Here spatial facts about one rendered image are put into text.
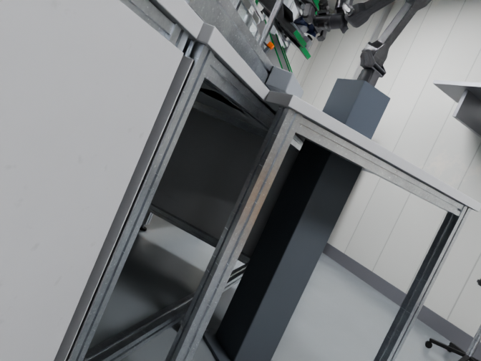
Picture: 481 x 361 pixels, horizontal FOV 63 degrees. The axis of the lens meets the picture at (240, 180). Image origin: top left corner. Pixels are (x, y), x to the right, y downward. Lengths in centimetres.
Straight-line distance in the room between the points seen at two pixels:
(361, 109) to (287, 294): 68
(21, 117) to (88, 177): 15
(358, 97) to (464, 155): 259
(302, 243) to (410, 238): 258
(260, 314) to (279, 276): 14
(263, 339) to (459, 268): 239
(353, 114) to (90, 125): 99
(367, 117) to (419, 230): 254
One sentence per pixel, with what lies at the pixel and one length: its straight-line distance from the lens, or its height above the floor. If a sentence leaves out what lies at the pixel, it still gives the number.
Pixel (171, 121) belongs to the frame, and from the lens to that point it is 67.
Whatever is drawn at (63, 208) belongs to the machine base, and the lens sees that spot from 58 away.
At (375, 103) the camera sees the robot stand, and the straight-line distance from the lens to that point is 143.
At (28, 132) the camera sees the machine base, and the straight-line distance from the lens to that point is 48.
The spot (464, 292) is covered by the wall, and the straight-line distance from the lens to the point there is 359.
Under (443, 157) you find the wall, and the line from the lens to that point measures 398.
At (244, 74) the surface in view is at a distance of 84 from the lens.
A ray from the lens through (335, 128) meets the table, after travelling 102.
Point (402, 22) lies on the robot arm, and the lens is 153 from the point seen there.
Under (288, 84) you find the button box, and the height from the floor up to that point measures 92.
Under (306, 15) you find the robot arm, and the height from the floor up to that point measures 126.
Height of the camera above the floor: 70
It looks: 5 degrees down
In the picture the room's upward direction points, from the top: 24 degrees clockwise
